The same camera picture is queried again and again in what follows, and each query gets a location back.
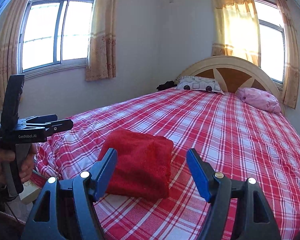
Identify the red knitted sweater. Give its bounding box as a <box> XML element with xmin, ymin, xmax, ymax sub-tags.
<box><xmin>98</xmin><ymin>128</ymin><xmax>174</xmax><ymax>201</ymax></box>

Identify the pink pillow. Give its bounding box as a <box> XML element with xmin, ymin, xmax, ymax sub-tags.
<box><xmin>236</xmin><ymin>88</ymin><xmax>281</xmax><ymax>114</ymax></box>

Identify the black cloth beside pillow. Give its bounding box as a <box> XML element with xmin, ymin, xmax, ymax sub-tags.
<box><xmin>157</xmin><ymin>80</ymin><xmax>177</xmax><ymax>91</ymax></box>

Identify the beige side curtain left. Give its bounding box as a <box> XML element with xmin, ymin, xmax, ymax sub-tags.
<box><xmin>0</xmin><ymin>0</ymin><xmax>29</xmax><ymax>111</ymax></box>

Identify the side window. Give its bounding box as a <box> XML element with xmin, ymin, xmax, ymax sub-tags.
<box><xmin>18</xmin><ymin>0</ymin><xmax>94</xmax><ymax>79</ymax></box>

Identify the beige curtain near headboard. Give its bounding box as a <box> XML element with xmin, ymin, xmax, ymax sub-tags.
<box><xmin>211</xmin><ymin>0</ymin><xmax>261</xmax><ymax>67</ymax></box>

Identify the cream wooden headboard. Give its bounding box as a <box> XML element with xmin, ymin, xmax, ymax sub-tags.
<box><xmin>175</xmin><ymin>56</ymin><xmax>285</xmax><ymax>114</ymax></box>

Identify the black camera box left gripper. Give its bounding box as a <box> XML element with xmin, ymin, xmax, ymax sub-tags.
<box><xmin>0</xmin><ymin>74</ymin><xmax>25</xmax><ymax>131</ymax></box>

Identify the red white plaid bedspread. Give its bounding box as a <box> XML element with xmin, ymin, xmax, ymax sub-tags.
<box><xmin>36</xmin><ymin>89</ymin><xmax>300</xmax><ymax>239</ymax></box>

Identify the grey patterned pillow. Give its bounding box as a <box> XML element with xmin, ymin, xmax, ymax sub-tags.
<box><xmin>176</xmin><ymin>76</ymin><xmax>224</xmax><ymax>95</ymax></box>

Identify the beige side curtain right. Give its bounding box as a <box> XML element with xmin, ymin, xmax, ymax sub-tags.
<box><xmin>85</xmin><ymin>0</ymin><xmax>117</xmax><ymax>81</ymax></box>

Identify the far beige curtain by headboard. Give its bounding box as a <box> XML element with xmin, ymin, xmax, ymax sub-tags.
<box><xmin>276</xmin><ymin>0</ymin><xmax>300</xmax><ymax>109</ymax></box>

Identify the window behind headboard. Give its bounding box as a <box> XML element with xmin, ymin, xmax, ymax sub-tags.
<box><xmin>255</xmin><ymin>0</ymin><xmax>285</xmax><ymax>86</ymax></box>

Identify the beige side curtain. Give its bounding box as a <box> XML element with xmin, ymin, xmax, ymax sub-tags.
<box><xmin>85</xmin><ymin>0</ymin><xmax>117</xmax><ymax>81</ymax></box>
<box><xmin>0</xmin><ymin>0</ymin><xmax>29</xmax><ymax>111</ymax></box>

